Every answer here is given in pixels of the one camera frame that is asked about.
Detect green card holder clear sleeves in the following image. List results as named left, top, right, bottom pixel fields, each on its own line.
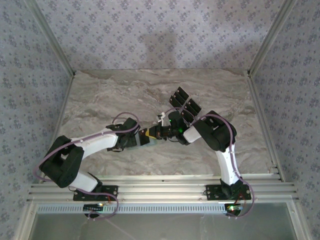
left=134, top=132, right=161, bottom=151

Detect small circuit board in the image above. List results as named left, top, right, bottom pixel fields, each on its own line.
left=224, top=203, right=244, bottom=216
left=83, top=203, right=105, bottom=212

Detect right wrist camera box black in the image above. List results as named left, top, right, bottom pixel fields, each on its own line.
left=167, top=111, right=184, bottom=126

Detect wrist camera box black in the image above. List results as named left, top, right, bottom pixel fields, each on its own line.
left=121, top=117, right=140, bottom=131
left=167, top=111, right=184, bottom=126

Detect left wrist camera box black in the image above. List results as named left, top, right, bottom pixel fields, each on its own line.
left=121, top=117, right=140, bottom=131

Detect aluminium table edge rail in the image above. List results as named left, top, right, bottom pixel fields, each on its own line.
left=96, top=174, right=286, bottom=185

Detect wide aluminium base rail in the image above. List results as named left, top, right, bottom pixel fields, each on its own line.
left=26, top=183, right=300, bottom=203

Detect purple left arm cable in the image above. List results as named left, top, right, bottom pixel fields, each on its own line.
left=33, top=112, right=140, bottom=223

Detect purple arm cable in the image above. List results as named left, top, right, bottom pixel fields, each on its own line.
left=33, top=112, right=140, bottom=223
left=156, top=107, right=255, bottom=220

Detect aluminium table side rail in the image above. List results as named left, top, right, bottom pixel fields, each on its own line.
left=48, top=73, right=77, bottom=151
left=246, top=73, right=287, bottom=182

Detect grey slotted cable duct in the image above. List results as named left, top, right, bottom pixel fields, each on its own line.
left=36, top=202, right=229, bottom=215

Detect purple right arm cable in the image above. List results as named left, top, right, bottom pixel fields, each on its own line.
left=156, top=107, right=255, bottom=220

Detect aluminium frame corner post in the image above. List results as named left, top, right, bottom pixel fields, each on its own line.
left=246, top=0, right=300, bottom=77
left=26, top=0, right=77, bottom=77

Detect aluminium lower frame post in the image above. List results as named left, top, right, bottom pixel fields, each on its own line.
left=287, top=202, right=310, bottom=240
left=14, top=202, right=37, bottom=240

